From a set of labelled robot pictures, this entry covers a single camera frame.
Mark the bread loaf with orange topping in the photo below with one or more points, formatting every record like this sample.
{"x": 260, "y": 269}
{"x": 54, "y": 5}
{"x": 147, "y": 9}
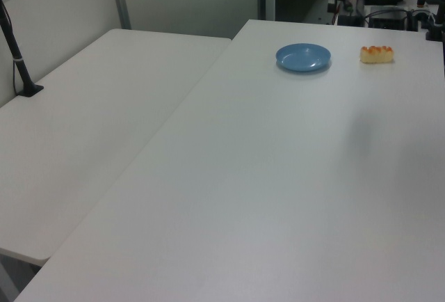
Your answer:
{"x": 376, "y": 57}

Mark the blue round plate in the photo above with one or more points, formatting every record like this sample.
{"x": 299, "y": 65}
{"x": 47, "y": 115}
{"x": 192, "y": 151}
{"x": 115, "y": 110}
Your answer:
{"x": 302, "y": 58}

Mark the white side table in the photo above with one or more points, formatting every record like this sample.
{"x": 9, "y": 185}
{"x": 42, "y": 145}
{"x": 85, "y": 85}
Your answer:
{"x": 87, "y": 124}

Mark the black electronics box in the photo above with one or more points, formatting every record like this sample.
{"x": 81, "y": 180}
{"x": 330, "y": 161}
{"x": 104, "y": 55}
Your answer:
{"x": 387, "y": 18}

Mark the black camera stand pole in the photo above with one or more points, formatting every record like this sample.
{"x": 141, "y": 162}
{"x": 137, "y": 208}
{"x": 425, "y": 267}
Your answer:
{"x": 16, "y": 60}

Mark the black clamp mount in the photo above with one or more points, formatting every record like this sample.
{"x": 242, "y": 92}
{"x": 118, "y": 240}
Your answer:
{"x": 436, "y": 27}

